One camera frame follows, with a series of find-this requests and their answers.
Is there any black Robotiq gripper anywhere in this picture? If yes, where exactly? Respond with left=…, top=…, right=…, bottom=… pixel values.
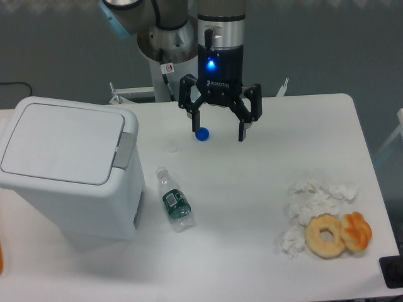
left=178, top=45, right=262, bottom=142

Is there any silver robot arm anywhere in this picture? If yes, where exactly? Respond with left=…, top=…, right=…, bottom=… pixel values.
left=99, top=1, right=263, bottom=140

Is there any white push-lid trash can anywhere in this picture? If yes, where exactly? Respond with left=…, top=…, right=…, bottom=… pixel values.
left=1, top=97, right=145, bottom=239

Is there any blue bottle cap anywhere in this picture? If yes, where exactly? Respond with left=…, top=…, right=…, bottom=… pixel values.
left=195, top=127, right=210, bottom=142

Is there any white bottle cap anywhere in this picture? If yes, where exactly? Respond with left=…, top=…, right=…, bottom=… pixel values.
left=166, top=142, right=179, bottom=153

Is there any crushed green-label plastic bottle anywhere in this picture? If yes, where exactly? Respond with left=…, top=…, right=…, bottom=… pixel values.
left=156, top=167, right=194, bottom=232

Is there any large crumpled white tissue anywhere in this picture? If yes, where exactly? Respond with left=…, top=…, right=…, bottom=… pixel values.
left=286, top=178, right=359, bottom=226

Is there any small crumpled white tissue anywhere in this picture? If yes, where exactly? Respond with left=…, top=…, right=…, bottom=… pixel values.
left=280, top=225, right=305, bottom=259

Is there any orange twisted bread roll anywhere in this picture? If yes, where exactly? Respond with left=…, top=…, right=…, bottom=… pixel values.
left=340, top=211, right=372, bottom=252

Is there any black device at table edge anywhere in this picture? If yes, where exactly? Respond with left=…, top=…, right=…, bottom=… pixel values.
left=379, top=255, right=402, bottom=289

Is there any orange object at left edge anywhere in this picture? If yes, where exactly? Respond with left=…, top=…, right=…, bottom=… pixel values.
left=0, top=243, right=4, bottom=275

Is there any plain ring donut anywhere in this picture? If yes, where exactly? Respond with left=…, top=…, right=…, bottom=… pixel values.
left=304, top=215, right=345, bottom=259

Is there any white frame at right edge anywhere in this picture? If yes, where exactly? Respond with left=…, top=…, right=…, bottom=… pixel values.
left=373, top=108, right=402, bottom=171

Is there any black cable on floor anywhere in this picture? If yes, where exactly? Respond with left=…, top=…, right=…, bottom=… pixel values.
left=0, top=81, right=33, bottom=97

